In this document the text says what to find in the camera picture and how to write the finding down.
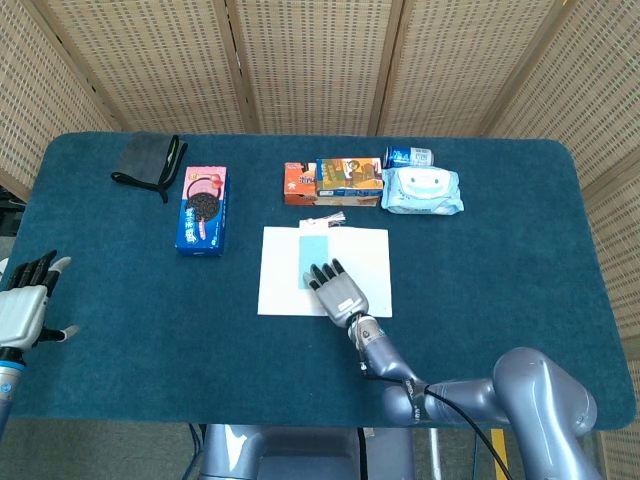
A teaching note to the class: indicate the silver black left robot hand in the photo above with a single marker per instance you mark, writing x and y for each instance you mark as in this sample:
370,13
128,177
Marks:
20,315

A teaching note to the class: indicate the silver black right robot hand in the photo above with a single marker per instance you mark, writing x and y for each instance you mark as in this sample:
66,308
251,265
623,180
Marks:
342,300

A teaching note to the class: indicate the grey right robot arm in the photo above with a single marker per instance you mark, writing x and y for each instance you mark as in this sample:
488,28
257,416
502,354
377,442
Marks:
540,390

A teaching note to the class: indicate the light blue tasselled bookmark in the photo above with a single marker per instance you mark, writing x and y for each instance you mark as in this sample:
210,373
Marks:
312,255

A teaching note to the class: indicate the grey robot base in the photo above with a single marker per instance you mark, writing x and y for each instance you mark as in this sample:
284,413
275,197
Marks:
300,452

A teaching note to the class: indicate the illustrated cartoon cardboard box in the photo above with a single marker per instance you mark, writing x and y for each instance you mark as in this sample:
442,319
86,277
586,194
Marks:
350,175

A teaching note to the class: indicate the orange snack box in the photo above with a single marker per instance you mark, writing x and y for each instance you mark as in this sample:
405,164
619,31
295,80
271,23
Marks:
296,186

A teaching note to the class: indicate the blue Oreo cookie box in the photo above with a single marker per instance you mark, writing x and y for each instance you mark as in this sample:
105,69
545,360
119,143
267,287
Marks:
202,210

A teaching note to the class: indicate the teal carpet table mat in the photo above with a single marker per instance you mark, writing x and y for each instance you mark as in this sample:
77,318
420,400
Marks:
125,325

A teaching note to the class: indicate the grey cloth with black trim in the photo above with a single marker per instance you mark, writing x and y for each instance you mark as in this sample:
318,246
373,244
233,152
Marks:
142,157

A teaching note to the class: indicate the bamboo folding screen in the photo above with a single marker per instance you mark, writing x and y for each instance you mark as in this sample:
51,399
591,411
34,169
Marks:
320,60

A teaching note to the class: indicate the light blue wet wipes pack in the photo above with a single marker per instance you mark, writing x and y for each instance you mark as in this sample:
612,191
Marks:
420,192

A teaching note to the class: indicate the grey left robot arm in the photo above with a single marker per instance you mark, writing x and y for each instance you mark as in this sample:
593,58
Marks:
7,385

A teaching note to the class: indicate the blue white drink can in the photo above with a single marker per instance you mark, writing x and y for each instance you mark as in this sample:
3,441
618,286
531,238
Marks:
407,157

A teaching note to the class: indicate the dark metal frame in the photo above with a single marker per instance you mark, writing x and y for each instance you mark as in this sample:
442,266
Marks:
10,207

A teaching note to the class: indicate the open white lined notebook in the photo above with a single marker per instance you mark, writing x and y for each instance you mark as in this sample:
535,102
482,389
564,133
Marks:
280,280

